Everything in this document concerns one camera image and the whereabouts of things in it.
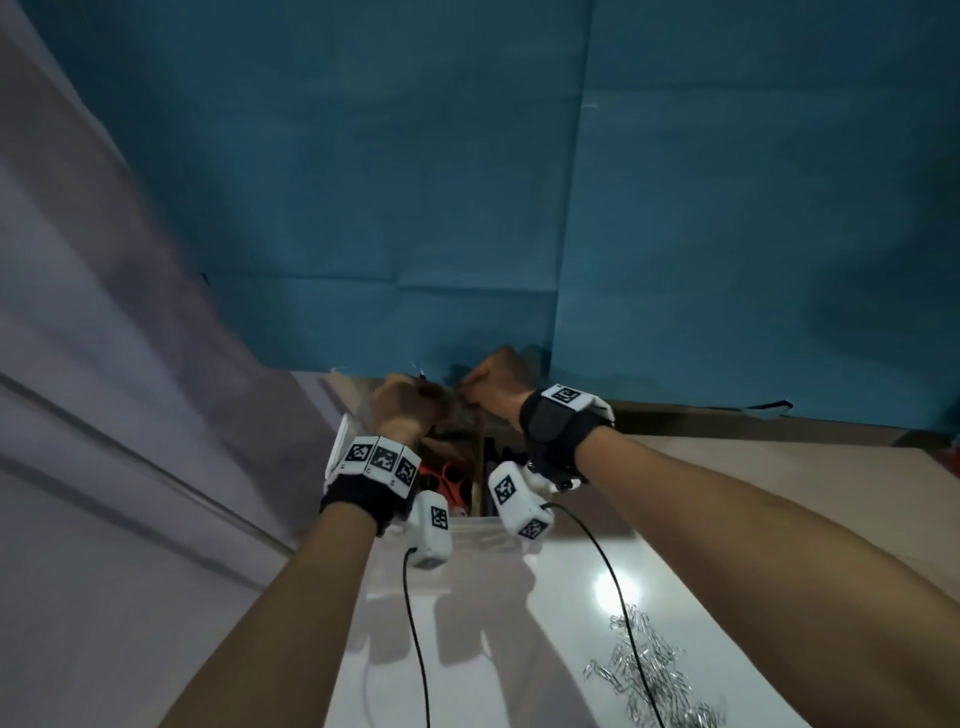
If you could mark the person's left hand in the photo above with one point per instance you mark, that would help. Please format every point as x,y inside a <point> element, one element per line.
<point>405,409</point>

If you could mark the person's right hand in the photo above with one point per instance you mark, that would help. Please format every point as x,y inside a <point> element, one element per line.
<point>499,382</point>

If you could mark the clear plastic storage box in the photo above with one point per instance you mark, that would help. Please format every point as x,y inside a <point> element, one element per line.
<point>442,525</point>

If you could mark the pile of silver paper clips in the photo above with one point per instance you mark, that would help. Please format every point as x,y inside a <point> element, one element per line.
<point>652,675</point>

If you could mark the person's left forearm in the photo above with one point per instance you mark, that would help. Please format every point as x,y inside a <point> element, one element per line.
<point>277,622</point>

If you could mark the person's right forearm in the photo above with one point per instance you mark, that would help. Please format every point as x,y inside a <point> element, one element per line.
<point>787,570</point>

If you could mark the brown cardboard divider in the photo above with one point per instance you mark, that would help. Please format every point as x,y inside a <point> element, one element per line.
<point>469,450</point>

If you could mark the black wristband with marker tags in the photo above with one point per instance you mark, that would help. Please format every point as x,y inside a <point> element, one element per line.
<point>559,427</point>
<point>367,472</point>

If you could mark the blue backdrop cloth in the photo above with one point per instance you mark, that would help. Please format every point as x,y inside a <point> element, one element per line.
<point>525,187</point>

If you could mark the red object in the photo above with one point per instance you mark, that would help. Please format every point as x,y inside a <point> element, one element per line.
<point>954,457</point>

